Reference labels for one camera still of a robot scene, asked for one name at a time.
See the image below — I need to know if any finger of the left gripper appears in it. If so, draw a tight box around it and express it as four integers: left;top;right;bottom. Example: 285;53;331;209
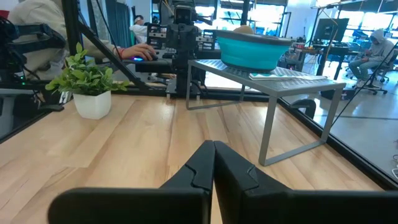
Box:
169;24;185;51
183;24;200;51

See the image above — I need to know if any black office desk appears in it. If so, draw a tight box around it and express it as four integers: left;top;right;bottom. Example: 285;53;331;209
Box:
312;43;368;82

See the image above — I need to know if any black articulated equipment mount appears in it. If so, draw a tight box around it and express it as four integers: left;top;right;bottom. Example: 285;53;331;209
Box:
0;17;67;94

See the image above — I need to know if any dark grey desk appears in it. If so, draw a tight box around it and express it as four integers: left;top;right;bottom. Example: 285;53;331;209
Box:
123;49;222;75

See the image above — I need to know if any person's hand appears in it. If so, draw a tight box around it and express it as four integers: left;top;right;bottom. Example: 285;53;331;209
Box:
119;43;157;62

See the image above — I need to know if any black table edge bracket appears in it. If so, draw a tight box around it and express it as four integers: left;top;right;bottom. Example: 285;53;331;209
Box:
290;98;317;119

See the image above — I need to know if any brown kiwi fruit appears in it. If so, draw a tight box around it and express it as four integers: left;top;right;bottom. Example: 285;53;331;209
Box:
232;24;256;35

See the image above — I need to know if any person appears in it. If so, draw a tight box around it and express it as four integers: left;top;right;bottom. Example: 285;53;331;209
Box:
7;0;125;81
129;14;149;44
348;28;396;88

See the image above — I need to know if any green plant in white pot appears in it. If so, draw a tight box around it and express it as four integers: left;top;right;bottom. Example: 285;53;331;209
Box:
45;42;131;121

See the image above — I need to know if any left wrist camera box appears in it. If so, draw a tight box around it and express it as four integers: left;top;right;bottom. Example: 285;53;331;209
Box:
173;4;196;25

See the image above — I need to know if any black lit computer mouse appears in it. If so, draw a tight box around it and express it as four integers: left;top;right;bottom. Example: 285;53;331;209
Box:
130;53;160;62

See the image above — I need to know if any black office chair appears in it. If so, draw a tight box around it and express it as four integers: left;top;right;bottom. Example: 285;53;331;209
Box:
357;51;398;96

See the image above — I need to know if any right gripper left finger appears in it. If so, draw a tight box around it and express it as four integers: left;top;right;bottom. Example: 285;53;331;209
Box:
47;140;216;224

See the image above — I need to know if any black computer monitor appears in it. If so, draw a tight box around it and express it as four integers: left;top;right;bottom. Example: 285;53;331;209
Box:
313;17;350;44

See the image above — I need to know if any white knife teal handle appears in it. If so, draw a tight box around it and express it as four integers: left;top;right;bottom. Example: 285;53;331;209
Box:
248;72;328;82

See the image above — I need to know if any blue grey collapsible bowl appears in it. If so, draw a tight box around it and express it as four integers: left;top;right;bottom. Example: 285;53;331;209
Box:
215;29;297;73

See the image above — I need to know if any grey perforated metal stand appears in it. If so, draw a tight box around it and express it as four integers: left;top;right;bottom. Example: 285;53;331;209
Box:
185;58;347;167

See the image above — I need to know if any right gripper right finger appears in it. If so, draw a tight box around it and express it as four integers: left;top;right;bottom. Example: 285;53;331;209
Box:
214;141;398;224

